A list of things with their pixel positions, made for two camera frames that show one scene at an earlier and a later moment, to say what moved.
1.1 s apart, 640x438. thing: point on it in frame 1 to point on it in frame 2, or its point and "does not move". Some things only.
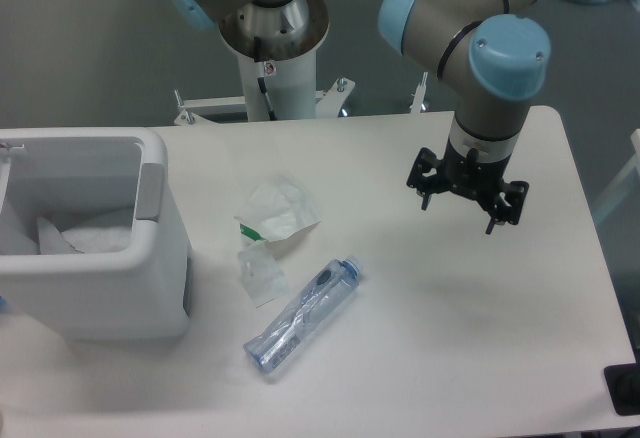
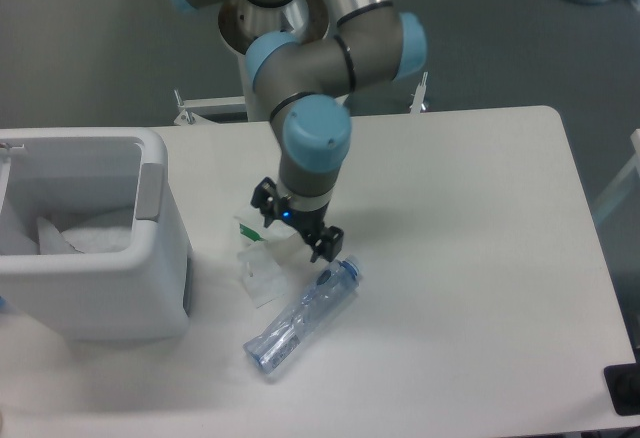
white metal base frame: [328, 103] does not move
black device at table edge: [623, 386] does not move
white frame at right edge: [624, 177] does not move
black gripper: [479, 179] to [326, 243]
